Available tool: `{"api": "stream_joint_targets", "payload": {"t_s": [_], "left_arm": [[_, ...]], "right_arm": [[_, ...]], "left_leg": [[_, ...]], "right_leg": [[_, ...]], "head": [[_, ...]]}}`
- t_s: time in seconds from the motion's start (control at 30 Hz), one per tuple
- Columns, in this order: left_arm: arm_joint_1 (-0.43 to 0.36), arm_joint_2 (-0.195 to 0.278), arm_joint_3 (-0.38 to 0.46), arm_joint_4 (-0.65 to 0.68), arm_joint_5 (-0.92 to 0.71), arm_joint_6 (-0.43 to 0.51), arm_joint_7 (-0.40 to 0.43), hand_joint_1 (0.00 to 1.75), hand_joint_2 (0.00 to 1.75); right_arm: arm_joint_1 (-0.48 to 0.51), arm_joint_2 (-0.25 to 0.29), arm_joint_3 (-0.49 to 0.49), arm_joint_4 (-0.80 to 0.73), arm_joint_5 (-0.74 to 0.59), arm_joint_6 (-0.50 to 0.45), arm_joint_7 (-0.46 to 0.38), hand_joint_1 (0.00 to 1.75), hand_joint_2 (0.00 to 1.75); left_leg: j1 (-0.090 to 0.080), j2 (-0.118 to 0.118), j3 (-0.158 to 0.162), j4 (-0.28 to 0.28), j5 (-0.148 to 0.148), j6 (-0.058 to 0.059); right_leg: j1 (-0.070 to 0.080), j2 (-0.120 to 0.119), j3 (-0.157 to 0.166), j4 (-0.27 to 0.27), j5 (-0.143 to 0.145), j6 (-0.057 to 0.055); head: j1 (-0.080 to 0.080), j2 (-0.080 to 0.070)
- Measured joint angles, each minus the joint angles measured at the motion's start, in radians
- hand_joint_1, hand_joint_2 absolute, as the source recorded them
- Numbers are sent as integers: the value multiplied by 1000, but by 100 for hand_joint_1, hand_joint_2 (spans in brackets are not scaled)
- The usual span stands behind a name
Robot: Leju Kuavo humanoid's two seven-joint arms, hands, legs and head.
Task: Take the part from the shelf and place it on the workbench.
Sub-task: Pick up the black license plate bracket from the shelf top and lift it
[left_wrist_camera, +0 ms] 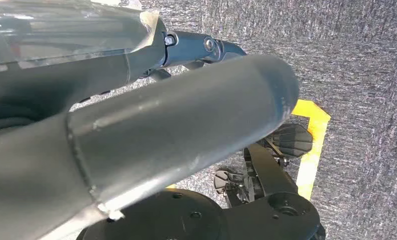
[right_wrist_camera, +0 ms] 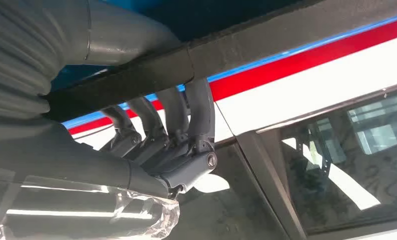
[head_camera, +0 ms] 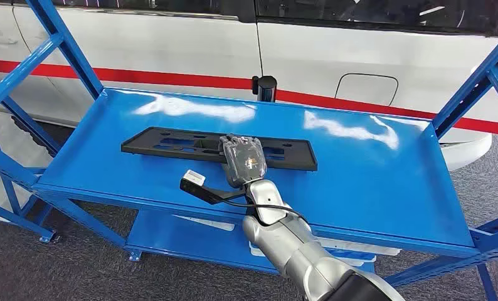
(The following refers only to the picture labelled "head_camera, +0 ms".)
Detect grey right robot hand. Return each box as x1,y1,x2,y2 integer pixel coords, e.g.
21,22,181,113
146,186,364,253
218,134,268,190

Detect black plastic plate frame part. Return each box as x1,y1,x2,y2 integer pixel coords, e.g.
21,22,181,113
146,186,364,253
120,126,319,172

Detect blue metal shelf rack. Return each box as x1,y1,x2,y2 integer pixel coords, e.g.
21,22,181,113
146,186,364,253
0,0,498,301

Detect red barrier belt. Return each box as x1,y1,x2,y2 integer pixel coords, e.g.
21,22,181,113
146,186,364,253
0,58,498,138

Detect white car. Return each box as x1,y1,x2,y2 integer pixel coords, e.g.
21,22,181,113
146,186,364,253
0,0,498,172

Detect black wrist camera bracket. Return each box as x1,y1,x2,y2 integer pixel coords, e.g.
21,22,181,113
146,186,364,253
179,177,250,206

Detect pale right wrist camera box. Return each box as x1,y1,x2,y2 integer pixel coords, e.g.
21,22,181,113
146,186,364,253
183,169,206,186

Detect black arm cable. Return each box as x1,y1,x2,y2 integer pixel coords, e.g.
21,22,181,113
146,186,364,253
224,198,310,225

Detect black stanchion post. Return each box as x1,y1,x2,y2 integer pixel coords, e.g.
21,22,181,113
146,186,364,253
252,75,278,103

